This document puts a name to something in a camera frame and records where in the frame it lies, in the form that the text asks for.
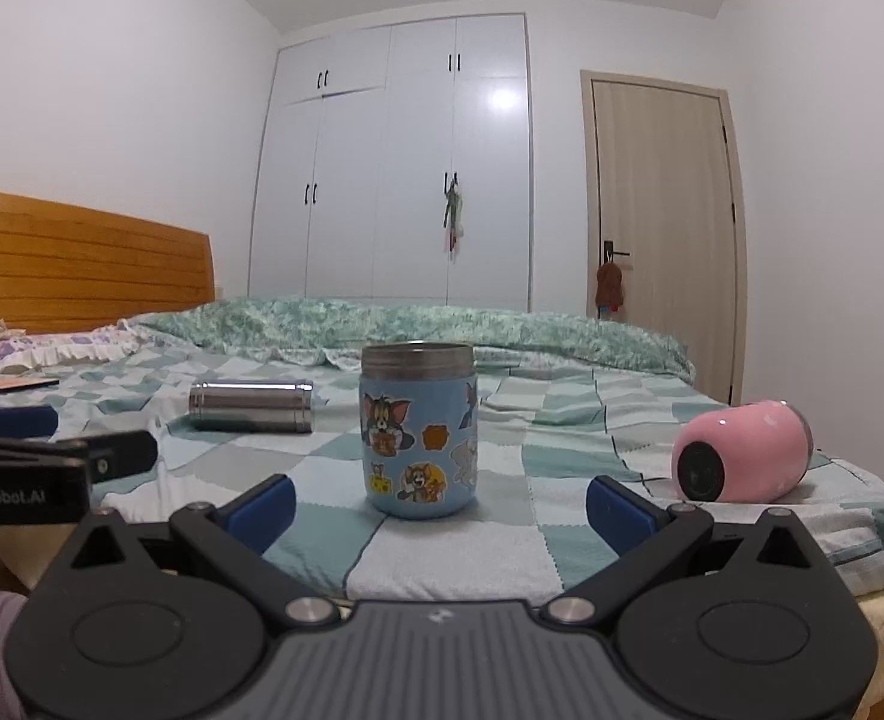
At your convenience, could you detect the stainless steel cylinder cup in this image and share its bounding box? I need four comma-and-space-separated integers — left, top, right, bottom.
188, 379, 314, 434

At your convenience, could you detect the wooden headboard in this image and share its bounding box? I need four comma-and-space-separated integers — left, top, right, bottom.
0, 193, 215, 333

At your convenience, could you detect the white wardrobe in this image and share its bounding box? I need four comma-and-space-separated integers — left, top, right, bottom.
248, 13, 531, 310

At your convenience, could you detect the beige wooden door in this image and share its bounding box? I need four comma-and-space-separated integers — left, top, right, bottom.
580, 70, 748, 405

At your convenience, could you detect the green floral quilt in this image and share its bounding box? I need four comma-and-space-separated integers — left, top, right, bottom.
126, 298, 696, 383

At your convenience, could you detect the green hanging ornament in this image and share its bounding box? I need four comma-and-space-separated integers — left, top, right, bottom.
444, 172, 463, 257

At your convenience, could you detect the blue cartoon sticker cup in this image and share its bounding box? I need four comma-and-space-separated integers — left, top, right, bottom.
359, 341, 479, 520

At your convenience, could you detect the black door handle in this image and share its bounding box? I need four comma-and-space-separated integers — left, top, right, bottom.
603, 239, 629, 263

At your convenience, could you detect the flat phone on bed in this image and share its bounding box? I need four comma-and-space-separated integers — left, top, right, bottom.
0, 379, 59, 395

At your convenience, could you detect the pink steel-rimmed cup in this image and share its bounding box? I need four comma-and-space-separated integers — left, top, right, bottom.
671, 400, 814, 504

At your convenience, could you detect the purple floral pillow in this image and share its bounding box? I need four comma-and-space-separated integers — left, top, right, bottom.
0, 325, 140, 374

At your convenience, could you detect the brown plush toy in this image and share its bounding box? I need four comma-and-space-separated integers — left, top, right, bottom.
595, 260, 624, 317

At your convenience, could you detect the checkered green bed blanket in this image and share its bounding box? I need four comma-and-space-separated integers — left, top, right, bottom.
0, 340, 884, 602

